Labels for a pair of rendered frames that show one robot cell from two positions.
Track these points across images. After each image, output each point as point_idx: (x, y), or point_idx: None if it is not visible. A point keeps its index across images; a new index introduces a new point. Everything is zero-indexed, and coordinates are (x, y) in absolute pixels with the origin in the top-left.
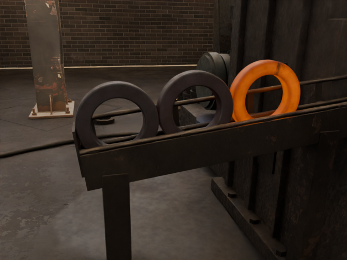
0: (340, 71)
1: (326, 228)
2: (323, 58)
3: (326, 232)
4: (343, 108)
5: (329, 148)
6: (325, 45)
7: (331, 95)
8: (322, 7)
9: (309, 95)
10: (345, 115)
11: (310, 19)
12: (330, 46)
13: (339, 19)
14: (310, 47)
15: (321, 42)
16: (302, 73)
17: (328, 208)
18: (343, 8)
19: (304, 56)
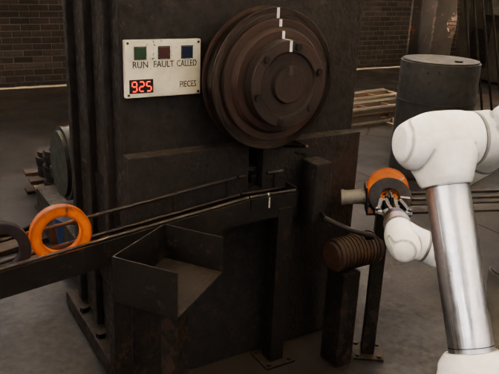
0: (136, 199)
1: (153, 333)
2: (124, 186)
3: (154, 337)
4: (128, 235)
5: None
6: (123, 176)
7: (131, 218)
8: (119, 143)
9: (121, 215)
10: (131, 240)
11: (114, 148)
12: (125, 178)
13: (127, 159)
14: (116, 173)
15: (122, 172)
16: (116, 194)
17: (151, 315)
18: (135, 145)
19: (115, 179)
